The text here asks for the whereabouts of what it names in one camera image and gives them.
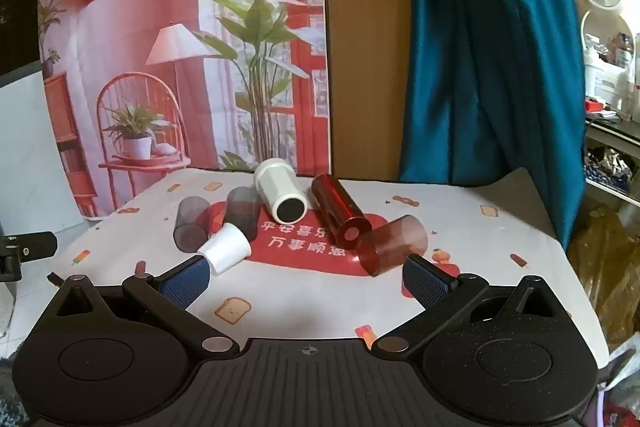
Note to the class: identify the tall dark red cup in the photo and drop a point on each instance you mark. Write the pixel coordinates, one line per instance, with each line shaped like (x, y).
(339, 211)

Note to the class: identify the dark grey plastic cup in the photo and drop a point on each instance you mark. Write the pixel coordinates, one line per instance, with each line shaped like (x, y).
(243, 212)

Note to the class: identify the teal curtain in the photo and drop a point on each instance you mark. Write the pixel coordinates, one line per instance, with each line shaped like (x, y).
(490, 57)

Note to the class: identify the white arched cosmetics organizer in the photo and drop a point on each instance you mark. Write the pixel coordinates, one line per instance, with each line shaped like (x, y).
(607, 52)

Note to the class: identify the small white paper cup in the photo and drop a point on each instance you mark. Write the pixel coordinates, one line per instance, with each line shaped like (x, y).
(224, 249)

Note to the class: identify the white shelf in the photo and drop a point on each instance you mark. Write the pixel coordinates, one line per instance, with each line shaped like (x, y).
(615, 192)

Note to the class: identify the small red box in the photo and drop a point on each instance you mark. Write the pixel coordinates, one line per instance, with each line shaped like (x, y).
(595, 105)

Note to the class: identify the silver foil packets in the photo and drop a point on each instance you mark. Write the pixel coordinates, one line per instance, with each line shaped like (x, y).
(607, 163)

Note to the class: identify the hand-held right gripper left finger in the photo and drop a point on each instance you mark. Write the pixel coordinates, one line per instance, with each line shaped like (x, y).
(184, 284)

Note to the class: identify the wooden panel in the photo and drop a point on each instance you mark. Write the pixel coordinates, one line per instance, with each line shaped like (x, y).
(367, 47)

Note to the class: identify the white printed tablecloth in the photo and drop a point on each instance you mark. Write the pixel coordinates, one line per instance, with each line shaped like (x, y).
(310, 297)

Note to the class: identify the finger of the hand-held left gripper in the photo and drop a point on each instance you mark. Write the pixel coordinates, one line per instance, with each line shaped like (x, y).
(35, 245)

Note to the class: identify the white plastic bag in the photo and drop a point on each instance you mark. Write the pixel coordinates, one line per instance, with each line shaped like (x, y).
(625, 372)

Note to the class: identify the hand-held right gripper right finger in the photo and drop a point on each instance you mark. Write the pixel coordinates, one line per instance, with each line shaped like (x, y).
(426, 283)

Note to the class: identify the clear grey plastic cup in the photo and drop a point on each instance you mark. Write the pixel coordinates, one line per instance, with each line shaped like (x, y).
(190, 224)

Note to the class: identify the white cup with black base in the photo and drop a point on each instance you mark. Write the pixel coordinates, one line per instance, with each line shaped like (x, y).
(279, 192)

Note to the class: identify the yellow plastic bag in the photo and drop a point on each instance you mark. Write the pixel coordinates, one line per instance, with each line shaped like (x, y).
(607, 257)

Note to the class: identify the clear red-brown plastic cup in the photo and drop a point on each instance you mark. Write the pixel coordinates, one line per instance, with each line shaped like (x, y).
(392, 244)

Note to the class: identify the printed wall tapestry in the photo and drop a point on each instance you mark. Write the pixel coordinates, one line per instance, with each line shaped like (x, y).
(165, 57)

